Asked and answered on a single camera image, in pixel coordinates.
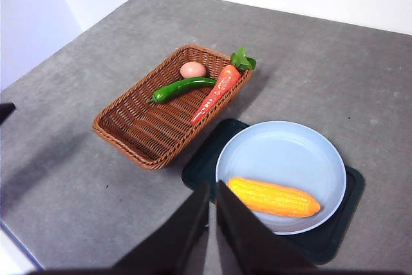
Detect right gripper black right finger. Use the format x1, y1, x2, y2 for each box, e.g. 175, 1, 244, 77
216, 180, 320, 270

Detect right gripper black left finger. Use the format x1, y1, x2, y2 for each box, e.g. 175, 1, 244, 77
111, 182, 211, 270

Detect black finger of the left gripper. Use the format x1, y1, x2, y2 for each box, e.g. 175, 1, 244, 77
0, 102, 17, 125

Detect yellow toy corn cob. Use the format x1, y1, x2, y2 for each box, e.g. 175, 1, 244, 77
226, 176, 322, 218

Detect light blue round plate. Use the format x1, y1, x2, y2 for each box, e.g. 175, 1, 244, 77
214, 120, 348, 236

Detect brown woven wicker basket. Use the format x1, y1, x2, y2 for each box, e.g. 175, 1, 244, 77
92, 44, 254, 171

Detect black flat rectangular tray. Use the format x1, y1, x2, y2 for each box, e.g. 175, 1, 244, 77
181, 119, 366, 265

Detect green toy chili pepper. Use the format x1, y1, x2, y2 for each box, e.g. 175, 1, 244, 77
146, 76, 218, 105

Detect pale brown egg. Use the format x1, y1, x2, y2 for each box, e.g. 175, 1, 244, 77
179, 61, 207, 79

